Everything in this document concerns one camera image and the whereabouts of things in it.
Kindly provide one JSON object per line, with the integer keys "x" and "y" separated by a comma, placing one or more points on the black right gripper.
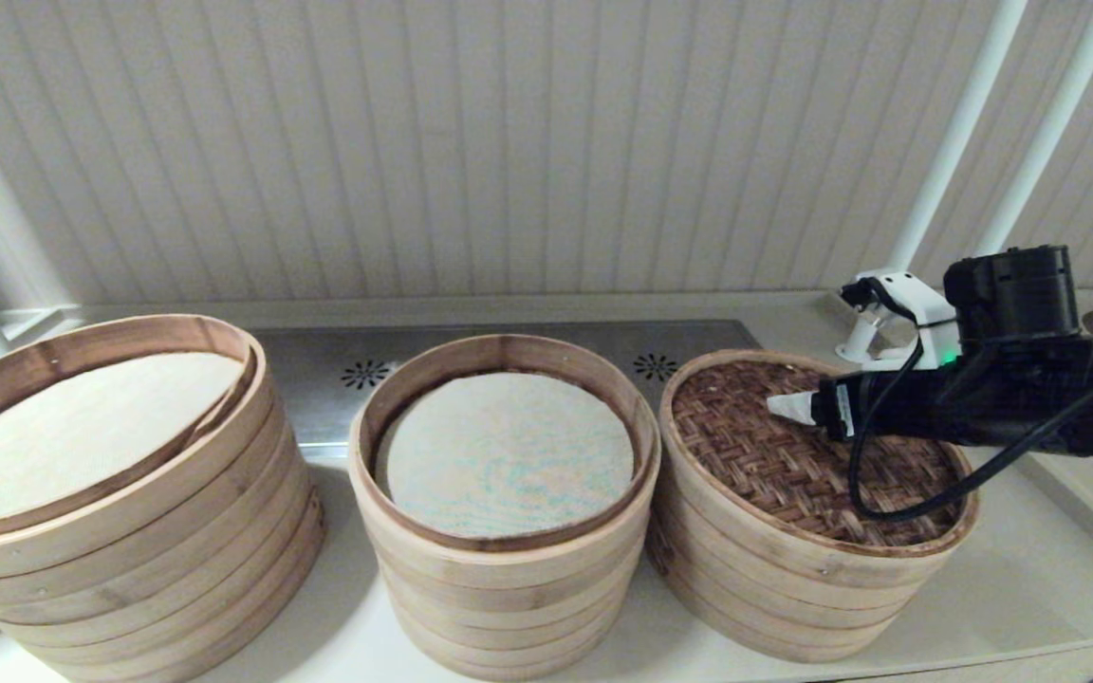
{"x": 935, "y": 408}

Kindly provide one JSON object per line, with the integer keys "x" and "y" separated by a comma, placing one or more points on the woven bamboo steamer lid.
{"x": 746, "y": 455}

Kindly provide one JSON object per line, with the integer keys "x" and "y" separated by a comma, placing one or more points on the white cloth steamer liner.
{"x": 509, "y": 455}
{"x": 82, "y": 427}

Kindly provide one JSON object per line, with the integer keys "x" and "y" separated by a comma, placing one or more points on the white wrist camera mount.
{"x": 907, "y": 299}

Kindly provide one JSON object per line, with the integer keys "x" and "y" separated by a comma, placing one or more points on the white base bracket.
{"x": 39, "y": 323}

